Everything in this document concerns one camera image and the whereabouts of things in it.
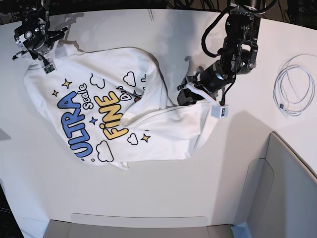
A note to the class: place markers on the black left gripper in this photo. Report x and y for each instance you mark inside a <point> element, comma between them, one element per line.
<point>186,97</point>

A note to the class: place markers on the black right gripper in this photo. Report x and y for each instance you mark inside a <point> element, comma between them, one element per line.
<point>47,51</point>

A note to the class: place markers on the white printed t-shirt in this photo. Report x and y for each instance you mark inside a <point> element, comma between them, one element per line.
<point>112,107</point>

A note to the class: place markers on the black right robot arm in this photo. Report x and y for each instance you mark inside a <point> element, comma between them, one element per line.
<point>34,12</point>

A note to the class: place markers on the grey partition panel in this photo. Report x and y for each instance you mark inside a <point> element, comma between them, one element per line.
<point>279,197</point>

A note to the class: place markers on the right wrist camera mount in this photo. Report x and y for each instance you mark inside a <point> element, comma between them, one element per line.
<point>48,65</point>

